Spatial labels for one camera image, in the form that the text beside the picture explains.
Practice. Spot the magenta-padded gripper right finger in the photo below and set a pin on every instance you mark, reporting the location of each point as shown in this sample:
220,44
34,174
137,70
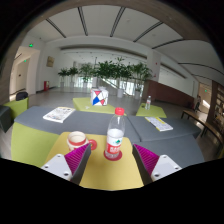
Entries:
156,165

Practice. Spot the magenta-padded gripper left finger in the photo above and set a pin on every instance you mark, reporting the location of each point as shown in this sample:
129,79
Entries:
68,163

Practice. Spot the clear red-capped water bottle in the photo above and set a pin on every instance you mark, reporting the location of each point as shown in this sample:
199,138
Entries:
114,140

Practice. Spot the small clear water bottle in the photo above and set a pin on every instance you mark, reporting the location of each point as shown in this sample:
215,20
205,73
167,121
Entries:
148,103

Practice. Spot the red floral mug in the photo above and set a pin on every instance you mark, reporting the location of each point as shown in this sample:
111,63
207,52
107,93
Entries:
76,141

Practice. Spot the flat round red coaster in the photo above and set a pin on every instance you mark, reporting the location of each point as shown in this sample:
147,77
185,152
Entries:
107,157

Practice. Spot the yellow and white booklet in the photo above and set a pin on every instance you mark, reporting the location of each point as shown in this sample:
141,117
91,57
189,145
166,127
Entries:
159,123

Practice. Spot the white magazine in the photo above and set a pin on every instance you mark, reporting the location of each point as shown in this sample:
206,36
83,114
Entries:
59,114

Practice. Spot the long wooden bench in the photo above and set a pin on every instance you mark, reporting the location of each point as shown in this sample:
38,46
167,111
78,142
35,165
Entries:
203,125

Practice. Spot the brown wooden reception counter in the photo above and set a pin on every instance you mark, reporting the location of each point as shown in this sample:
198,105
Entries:
170,95

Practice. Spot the white red blue patterned box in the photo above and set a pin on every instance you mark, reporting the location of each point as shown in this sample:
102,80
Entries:
99,97

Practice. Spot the person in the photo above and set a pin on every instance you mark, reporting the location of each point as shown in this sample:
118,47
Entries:
198,102

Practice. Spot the dark grey seat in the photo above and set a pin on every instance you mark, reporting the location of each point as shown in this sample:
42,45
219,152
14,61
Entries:
6,118

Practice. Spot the red floor cabinet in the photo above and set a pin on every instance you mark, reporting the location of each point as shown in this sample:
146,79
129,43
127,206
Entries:
46,85

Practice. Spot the black chair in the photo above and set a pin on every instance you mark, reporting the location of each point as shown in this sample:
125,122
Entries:
21,96

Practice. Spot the wooden shelf unit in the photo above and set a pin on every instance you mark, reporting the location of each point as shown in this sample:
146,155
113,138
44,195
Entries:
216,106

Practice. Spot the group of potted green plants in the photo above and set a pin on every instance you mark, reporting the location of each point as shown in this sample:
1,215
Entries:
110,71

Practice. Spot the framed wall picture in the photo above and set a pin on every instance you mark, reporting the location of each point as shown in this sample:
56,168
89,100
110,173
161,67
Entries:
50,61

